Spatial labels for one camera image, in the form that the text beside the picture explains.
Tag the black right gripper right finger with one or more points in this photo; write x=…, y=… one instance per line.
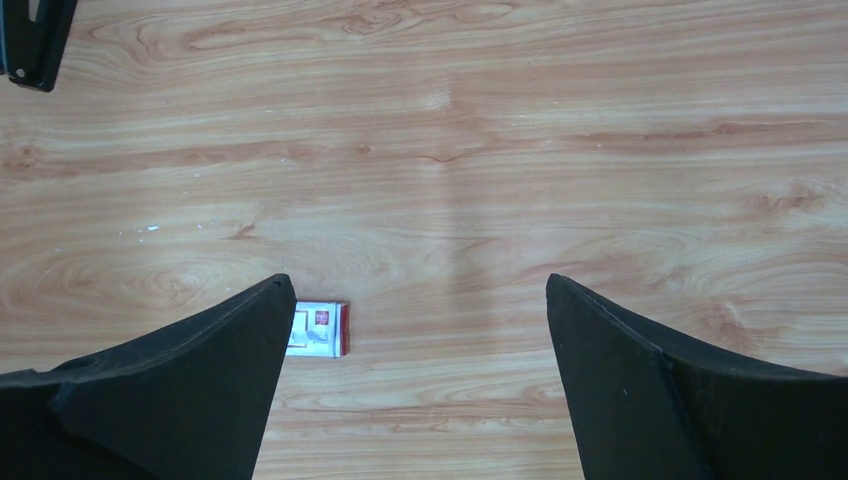
x=649, y=402

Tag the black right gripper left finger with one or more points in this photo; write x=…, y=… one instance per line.
x=190, y=400

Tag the small staple box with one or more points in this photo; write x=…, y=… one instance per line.
x=320, y=329

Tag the black stapler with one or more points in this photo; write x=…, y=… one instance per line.
x=32, y=49

